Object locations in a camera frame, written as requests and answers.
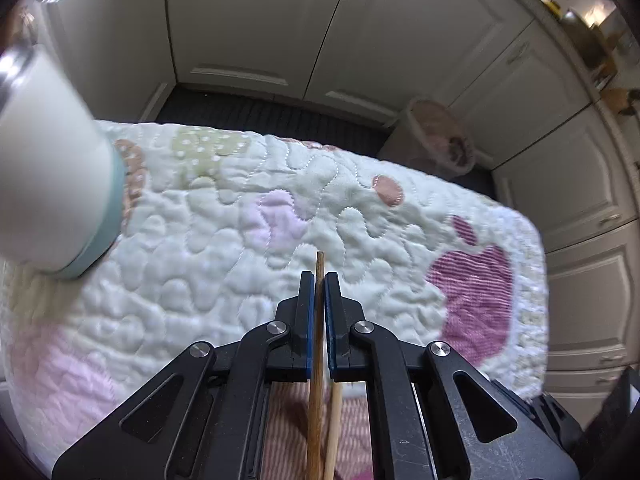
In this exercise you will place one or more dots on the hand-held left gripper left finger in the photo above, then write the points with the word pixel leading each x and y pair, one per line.
pixel 310 330

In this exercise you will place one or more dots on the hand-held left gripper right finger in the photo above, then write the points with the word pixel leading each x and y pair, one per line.
pixel 330 330

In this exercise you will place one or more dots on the brown wooden chopstick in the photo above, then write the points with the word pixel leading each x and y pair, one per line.
pixel 315 410

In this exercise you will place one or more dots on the light bamboo chopstick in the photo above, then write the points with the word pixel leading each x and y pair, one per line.
pixel 333 425

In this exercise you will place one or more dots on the white cup with mint base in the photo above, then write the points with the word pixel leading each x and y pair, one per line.
pixel 45 175

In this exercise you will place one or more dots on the quilted apple pattern blanket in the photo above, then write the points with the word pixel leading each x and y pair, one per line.
pixel 225 270

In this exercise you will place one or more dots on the dark ribbed floor mat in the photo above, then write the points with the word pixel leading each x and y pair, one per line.
pixel 260 115

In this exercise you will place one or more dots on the beige trash bin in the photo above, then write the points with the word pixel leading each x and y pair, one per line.
pixel 440 135

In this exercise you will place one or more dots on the cream cabinet door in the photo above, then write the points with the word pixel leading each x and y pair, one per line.
pixel 575 175
pixel 250 25
pixel 410 35
pixel 100 35
pixel 525 95

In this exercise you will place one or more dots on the black object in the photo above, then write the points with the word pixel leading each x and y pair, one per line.
pixel 610 410

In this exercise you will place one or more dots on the white box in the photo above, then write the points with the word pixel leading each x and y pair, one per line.
pixel 595 10

